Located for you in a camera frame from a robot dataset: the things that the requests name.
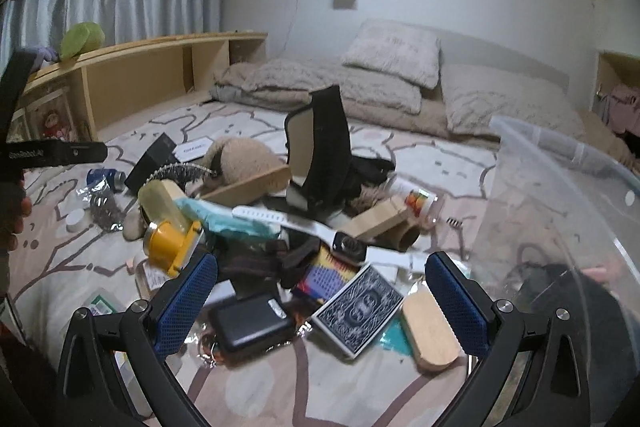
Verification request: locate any yellow plastic bottle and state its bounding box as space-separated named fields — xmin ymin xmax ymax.
xmin=137 ymin=179 xmax=204 ymax=279

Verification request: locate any wooden oval block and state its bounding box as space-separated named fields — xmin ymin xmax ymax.
xmin=401 ymin=291 xmax=464 ymax=374

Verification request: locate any wooden wall niche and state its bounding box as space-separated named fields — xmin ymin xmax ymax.
xmin=594 ymin=49 xmax=640 ymax=135

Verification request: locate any small clear box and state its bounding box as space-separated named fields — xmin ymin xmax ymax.
xmin=134 ymin=256 xmax=172 ymax=299

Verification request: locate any black pouch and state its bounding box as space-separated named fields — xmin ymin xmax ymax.
xmin=349 ymin=156 xmax=397 ymax=188

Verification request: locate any white card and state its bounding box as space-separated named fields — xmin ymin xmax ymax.
xmin=171 ymin=136 xmax=214 ymax=164

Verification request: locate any dark blue card box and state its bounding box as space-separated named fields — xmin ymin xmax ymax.
xmin=310 ymin=262 xmax=406 ymax=361

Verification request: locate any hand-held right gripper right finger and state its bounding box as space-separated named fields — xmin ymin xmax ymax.
xmin=425 ymin=251 xmax=596 ymax=427

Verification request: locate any dark brown strap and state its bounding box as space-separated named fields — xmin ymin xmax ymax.
xmin=216 ymin=238 xmax=322 ymax=291

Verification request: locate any long wooden board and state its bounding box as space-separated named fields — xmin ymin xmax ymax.
xmin=199 ymin=164 xmax=294 ymax=208

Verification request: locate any black box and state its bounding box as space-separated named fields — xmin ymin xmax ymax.
xmin=124 ymin=132 xmax=177 ymax=196

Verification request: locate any black support brace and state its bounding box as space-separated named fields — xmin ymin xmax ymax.
xmin=284 ymin=85 xmax=354 ymax=214

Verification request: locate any pink clothing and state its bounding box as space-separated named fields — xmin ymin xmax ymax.
xmin=601 ymin=86 xmax=640 ymax=134

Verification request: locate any large beige fluffy pillow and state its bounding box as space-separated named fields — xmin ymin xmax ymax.
xmin=439 ymin=64 xmax=587 ymax=142

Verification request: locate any green plush toy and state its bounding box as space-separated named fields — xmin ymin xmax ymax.
xmin=59 ymin=22 xmax=107 ymax=60

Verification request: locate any grey curtain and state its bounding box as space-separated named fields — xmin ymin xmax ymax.
xmin=0 ymin=0 xmax=224 ymax=75

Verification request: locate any metal key ring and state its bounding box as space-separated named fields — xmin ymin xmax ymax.
xmin=194 ymin=331 xmax=227 ymax=369

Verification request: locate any wooden headboard shelf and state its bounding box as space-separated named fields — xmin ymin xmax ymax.
xmin=19 ymin=32 xmax=269 ymax=144

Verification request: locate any colourful patterned box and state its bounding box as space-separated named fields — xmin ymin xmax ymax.
xmin=291 ymin=247 xmax=362 ymax=304

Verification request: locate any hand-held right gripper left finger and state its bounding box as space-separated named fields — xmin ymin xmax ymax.
xmin=57 ymin=251 xmax=219 ymax=427

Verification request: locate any printed blanket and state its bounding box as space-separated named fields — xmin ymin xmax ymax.
xmin=10 ymin=99 xmax=503 ymax=427

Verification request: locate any metal spiral brush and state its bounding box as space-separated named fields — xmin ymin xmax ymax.
xmin=149 ymin=161 xmax=212 ymax=184

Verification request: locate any black power bank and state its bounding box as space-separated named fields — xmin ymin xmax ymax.
xmin=206 ymin=291 xmax=297 ymax=359

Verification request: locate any person's left hand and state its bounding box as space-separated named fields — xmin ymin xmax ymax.
xmin=0 ymin=184 xmax=33 ymax=254

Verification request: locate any blue can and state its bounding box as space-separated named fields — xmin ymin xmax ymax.
xmin=86 ymin=167 xmax=128 ymax=193

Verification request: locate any framed picture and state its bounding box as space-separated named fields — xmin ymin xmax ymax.
xmin=24 ymin=88 xmax=82 ymax=142

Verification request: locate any white round cap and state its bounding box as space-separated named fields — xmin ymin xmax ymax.
xmin=66 ymin=209 xmax=89 ymax=234

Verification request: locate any folded beige comforter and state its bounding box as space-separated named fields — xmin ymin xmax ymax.
xmin=209 ymin=58 xmax=425 ymax=116

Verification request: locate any white strap smartwatch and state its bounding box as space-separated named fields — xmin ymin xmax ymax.
xmin=232 ymin=205 xmax=369 ymax=266

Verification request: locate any clear plastic container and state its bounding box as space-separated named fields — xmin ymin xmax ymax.
xmin=469 ymin=115 xmax=640 ymax=360

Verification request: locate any brown plush toy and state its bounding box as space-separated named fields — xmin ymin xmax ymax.
xmin=201 ymin=137 xmax=291 ymax=188

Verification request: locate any beige stone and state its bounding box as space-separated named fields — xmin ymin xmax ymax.
xmin=121 ymin=211 xmax=152 ymax=244

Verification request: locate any small beige fluffy pillow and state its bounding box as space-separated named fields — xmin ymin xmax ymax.
xmin=341 ymin=19 xmax=443 ymax=90

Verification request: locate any white paper sheet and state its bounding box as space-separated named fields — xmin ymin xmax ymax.
xmin=364 ymin=249 xmax=427 ymax=284

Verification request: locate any pill bottle with colourful label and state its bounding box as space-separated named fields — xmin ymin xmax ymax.
xmin=386 ymin=176 xmax=447 ymax=226

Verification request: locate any teal packet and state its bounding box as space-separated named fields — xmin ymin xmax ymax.
xmin=174 ymin=198 xmax=282 ymax=241

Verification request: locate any purple cloth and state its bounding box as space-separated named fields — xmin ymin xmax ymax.
xmin=29 ymin=47 xmax=62 ymax=70

